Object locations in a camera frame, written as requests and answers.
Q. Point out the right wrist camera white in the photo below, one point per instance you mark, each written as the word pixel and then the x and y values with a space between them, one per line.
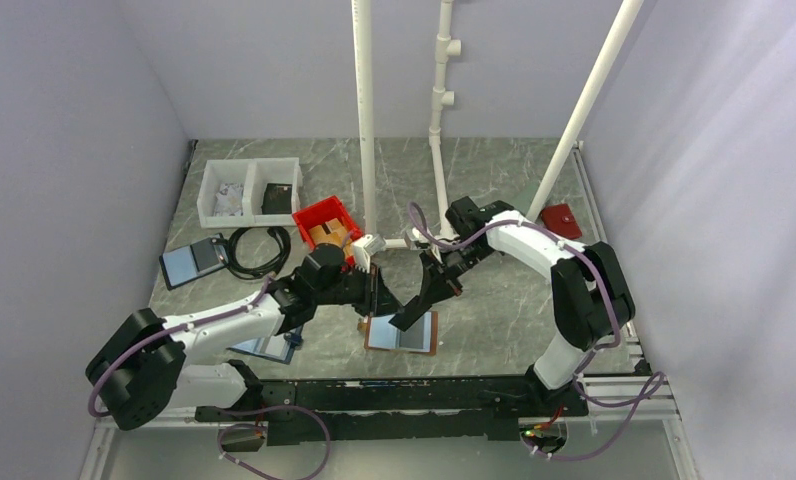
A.
pixel 415 240

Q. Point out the white PVC pipe frame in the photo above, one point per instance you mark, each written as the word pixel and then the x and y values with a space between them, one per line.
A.
pixel 447 47

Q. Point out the green card holder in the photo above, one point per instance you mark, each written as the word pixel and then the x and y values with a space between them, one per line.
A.
pixel 524 198

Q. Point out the blue card holder open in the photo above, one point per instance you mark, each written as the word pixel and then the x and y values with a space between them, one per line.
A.
pixel 279 348

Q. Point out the white divided tray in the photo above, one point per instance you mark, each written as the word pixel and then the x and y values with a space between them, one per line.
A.
pixel 254 174

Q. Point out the patterned card in tray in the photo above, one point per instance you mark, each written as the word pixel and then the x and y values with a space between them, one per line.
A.
pixel 229 200

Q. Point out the red card holder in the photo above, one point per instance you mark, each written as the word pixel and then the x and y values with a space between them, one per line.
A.
pixel 560 219

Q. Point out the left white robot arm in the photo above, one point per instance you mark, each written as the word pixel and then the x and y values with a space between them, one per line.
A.
pixel 152 363

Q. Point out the black card in tray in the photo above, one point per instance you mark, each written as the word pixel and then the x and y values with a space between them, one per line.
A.
pixel 277 199

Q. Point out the brown items in bin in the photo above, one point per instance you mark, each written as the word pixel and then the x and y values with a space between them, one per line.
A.
pixel 332 232

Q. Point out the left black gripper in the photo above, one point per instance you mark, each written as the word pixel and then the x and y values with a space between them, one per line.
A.
pixel 385 302

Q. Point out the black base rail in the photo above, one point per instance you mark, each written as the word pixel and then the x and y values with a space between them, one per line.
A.
pixel 301 410

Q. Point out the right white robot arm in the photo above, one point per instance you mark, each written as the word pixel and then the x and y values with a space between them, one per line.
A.
pixel 590 296

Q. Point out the grey blue card holder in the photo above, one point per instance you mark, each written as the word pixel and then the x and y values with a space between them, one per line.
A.
pixel 189 263

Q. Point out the red plastic bin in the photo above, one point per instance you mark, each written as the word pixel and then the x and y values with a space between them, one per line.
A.
pixel 322 211

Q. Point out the brown leather card holder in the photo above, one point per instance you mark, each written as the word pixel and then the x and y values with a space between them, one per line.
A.
pixel 420 338

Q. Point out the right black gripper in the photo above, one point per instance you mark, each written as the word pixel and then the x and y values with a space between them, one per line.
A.
pixel 438 281

